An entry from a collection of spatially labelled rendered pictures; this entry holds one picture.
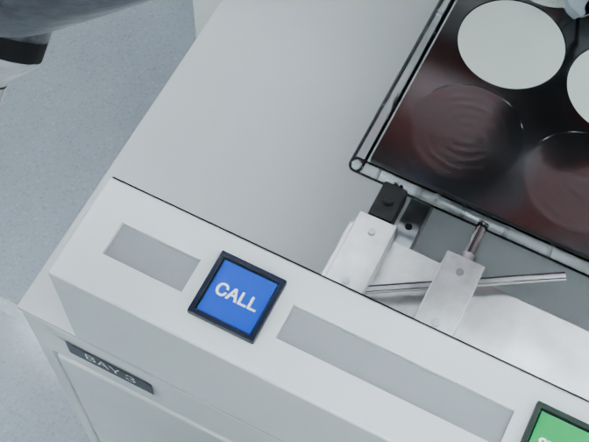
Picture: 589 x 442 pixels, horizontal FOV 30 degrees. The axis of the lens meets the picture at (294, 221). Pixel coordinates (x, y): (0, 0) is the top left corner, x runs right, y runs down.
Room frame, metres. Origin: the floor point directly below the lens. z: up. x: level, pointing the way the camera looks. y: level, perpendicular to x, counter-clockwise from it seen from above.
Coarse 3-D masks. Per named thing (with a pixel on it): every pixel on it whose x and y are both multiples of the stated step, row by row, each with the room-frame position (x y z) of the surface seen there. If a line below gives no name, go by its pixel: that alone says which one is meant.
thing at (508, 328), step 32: (352, 224) 0.43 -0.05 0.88; (416, 256) 0.40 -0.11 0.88; (480, 288) 0.37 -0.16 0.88; (480, 320) 0.34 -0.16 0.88; (512, 320) 0.34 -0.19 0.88; (544, 320) 0.35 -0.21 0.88; (512, 352) 0.32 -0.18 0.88; (544, 352) 0.32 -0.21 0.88; (576, 352) 0.32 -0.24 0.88; (576, 384) 0.29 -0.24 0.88
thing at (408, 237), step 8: (408, 208) 0.46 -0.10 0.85; (416, 208) 0.46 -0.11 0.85; (424, 208) 0.46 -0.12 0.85; (432, 208) 0.47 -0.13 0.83; (408, 216) 0.45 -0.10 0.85; (416, 216) 0.45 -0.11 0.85; (424, 216) 0.45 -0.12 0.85; (400, 224) 0.44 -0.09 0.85; (408, 224) 0.44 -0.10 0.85; (416, 224) 0.44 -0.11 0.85; (424, 224) 0.45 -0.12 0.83; (400, 232) 0.43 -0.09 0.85; (408, 232) 0.43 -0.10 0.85; (416, 232) 0.44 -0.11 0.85; (400, 240) 0.43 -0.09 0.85; (408, 240) 0.43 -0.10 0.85; (416, 240) 0.44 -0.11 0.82
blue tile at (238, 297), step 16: (224, 272) 0.34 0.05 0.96; (240, 272) 0.34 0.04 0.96; (224, 288) 0.32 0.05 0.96; (240, 288) 0.32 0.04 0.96; (256, 288) 0.32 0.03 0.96; (272, 288) 0.33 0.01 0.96; (208, 304) 0.31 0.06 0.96; (224, 304) 0.31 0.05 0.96; (240, 304) 0.31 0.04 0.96; (256, 304) 0.31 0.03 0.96; (224, 320) 0.30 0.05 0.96; (240, 320) 0.30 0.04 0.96; (256, 320) 0.30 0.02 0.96
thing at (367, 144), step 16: (448, 0) 0.65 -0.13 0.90; (432, 16) 0.64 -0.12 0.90; (432, 32) 0.62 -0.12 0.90; (416, 48) 0.60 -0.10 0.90; (416, 64) 0.58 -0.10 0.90; (400, 80) 0.56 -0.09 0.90; (400, 96) 0.55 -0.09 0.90; (384, 112) 0.53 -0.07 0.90; (368, 128) 0.51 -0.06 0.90; (384, 128) 0.51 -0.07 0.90; (368, 144) 0.49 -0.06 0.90; (352, 160) 0.48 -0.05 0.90
